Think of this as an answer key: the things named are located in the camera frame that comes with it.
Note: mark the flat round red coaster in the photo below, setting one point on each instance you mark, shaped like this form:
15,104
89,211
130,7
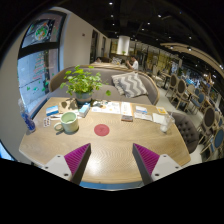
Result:
101,130

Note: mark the group of dining chairs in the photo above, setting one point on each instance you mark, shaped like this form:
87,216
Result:
208,116

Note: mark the grey curved sofa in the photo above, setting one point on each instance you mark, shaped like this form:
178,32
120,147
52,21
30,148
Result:
106,75

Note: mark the pill blister pack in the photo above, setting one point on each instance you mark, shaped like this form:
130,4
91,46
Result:
46,122

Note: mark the grey tufted chair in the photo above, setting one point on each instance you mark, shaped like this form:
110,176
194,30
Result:
188,131

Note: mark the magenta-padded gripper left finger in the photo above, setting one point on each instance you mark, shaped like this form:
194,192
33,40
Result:
75,160

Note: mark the clear plastic cup with straw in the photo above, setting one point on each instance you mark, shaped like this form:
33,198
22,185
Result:
166,124

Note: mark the white and orange box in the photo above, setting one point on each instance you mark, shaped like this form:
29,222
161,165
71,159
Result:
126,111

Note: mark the person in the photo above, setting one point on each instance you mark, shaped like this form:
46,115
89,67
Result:
134,63

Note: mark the pale green mug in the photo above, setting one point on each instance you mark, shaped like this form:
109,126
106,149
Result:
70,124

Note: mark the white paper receipt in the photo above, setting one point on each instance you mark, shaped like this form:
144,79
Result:
143,116

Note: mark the white napkin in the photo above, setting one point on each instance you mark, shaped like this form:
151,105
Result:
158,118

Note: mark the clear blue-labelled drink bottle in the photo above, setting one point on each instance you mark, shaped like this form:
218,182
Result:
28,120

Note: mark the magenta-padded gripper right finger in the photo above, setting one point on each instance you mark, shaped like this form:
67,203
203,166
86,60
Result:
148,160

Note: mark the group of ceiling lights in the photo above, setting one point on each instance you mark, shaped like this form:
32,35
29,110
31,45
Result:
159,15

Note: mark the grey chevron pillow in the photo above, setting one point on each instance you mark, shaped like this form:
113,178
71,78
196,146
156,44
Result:
130,85

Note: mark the green potted plant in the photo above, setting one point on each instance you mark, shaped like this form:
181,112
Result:
82,83

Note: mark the yellow card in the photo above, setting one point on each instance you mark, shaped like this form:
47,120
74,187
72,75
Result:
162,110

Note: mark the light blue tissue pack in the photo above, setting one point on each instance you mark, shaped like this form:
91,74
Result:
84,110

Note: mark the decorated window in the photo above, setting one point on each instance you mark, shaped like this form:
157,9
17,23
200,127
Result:
36,73

